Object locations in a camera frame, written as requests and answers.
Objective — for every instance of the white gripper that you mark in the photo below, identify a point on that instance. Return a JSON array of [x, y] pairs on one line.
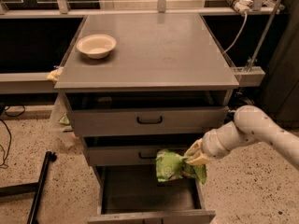
[[212, 146]]

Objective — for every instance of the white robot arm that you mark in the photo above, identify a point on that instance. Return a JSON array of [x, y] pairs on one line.
[[250, 125]]

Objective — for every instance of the grey bottom drawer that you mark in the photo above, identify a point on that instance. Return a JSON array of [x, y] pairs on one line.
[[132, 194]]

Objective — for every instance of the grey drawer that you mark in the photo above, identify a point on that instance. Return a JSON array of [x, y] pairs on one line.
[[132, 194], [141, 113], [134, 149]]

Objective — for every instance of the grey drawer cabinet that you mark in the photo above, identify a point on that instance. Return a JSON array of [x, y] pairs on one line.
[[154, 52]]

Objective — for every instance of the grey middle drawer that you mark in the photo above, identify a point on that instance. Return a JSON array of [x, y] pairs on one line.
[[134, 149]]

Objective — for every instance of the grey top drawer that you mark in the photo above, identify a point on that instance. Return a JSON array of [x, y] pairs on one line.
[[141, 113]]

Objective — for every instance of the clear plastic bag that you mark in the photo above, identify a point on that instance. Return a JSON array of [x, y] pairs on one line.
[[60, 124]]

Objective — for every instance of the dark grey cabinet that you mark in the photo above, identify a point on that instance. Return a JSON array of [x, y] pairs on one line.
[[280, 89]]

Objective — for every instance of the white paper bowl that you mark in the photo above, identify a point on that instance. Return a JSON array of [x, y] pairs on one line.
[[96, 46]]

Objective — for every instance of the power strip with plug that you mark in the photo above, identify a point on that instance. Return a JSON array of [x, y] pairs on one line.
[[240, 6]]

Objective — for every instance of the yellow crumpled item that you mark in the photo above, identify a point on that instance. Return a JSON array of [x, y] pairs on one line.
[[55, 74]]

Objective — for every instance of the black metal stand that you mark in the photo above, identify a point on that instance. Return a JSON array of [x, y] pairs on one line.
[[36, 188]]

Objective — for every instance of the thin metal rod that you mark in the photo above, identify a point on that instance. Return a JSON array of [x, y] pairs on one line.
[[251, 61]]

